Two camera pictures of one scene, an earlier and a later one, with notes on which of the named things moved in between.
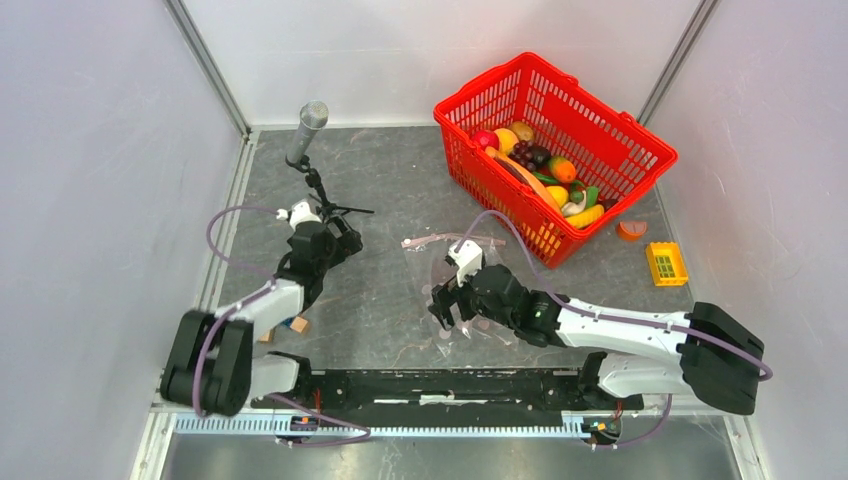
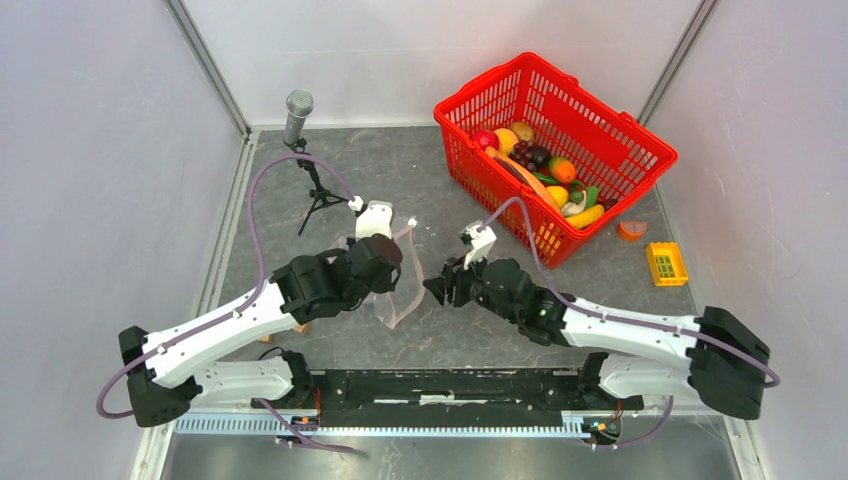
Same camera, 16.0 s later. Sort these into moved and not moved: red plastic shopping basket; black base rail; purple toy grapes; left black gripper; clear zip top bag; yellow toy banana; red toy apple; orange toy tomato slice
Moved: left black gripper; clear zip top bag
Not moved: orange toy tomato slice; black base rail; yellow toy banana; red toy apple; red plastic shopping basket; purple toy grapes
